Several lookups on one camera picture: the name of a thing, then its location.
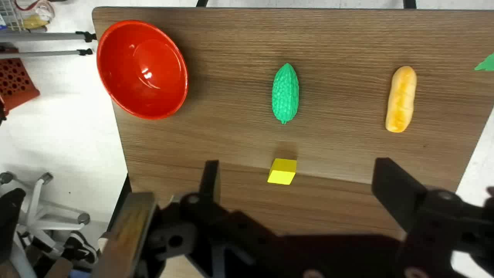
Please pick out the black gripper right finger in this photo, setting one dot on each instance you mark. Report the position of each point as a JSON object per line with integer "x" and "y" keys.
{"x": 407, "y": 195}

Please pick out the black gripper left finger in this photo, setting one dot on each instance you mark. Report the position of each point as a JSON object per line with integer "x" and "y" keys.
{"x": 126, "y": 233}

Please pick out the red plastic bowl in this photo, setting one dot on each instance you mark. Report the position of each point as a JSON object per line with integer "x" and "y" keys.
{"x": 144, "y": 71}

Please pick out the black and white shoe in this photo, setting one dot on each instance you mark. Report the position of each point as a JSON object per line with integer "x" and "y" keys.
{"x": 79, "y": 247}

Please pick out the gray office chair base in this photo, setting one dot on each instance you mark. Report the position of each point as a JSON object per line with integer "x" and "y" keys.
{"x": 39, "y": 213}

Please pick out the orange toy bread roll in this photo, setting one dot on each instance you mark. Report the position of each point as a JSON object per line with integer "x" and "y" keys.
{"x": 400, "y": 99}

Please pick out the yellow wooden block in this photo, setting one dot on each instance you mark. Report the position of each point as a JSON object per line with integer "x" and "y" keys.
{"x": 282, "y": 173}

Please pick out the green pointed toy piece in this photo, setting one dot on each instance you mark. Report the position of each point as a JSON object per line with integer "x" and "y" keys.
{"x": 487, "y": 64}

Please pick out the green bumpy toy gourd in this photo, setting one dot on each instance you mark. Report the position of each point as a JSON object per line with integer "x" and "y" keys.
{"x": 285, "y": 93}

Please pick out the red perforated basket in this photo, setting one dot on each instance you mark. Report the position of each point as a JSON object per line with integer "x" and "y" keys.
{"x": 16, "y": 82}

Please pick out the black table leg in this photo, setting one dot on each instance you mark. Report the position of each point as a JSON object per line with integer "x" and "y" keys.
{"x": 201, "y": 3}
{"x": 410, "y": 3}

